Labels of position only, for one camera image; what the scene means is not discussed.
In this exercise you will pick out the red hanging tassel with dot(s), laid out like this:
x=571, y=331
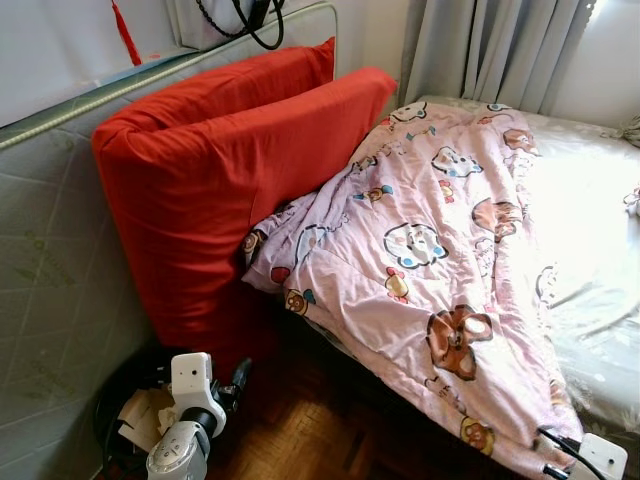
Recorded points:
x=125, y=30

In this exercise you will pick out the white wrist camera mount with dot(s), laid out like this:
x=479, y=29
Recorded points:
x=190, y=385
x=600, y=458

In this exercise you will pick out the grey pleated curtain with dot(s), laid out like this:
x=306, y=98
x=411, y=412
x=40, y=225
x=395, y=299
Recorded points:
x=490, y=50

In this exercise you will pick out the red folded cushion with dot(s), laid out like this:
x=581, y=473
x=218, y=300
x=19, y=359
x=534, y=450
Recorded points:
x=220, y=190

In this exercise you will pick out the plain brown cardboard piece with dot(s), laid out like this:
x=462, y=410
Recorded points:
x=145, y=420

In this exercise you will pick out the pink cartoon print quilt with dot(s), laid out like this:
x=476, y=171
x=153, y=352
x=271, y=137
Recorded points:
x=430, y=280

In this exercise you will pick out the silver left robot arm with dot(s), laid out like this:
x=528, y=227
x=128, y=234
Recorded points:
x=180, y=450

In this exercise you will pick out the pale grey hanging cloth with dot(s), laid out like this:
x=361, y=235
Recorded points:
x=215, y=20

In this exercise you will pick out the black waste bin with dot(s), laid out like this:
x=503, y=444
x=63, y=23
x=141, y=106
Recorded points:
x=115, y=385

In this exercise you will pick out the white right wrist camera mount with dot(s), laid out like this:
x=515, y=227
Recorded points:
x=600, y=458

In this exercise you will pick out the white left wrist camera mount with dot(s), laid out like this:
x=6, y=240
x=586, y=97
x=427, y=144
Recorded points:
x=190, y=385

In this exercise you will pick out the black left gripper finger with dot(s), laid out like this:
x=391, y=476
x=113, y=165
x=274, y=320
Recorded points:
x=242, y=373

